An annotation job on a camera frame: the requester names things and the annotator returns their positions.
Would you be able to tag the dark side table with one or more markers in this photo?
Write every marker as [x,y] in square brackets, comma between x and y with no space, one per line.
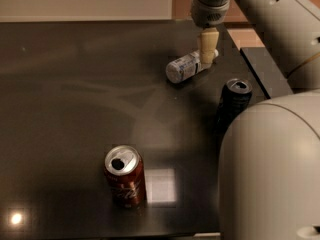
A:
[266,72]

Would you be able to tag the white plastic bottle blue label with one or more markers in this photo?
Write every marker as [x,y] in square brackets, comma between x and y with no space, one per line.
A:
[185,67]

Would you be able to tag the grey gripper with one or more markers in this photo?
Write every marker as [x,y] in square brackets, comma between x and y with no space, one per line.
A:
[209,16]

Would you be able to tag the red soda can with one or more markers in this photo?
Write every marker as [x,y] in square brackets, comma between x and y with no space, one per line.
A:
[124,171]

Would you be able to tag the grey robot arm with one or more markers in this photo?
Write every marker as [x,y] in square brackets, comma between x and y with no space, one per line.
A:
[269,162]

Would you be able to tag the dark blue soda can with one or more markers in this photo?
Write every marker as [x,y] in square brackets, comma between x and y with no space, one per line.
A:
[235,97]

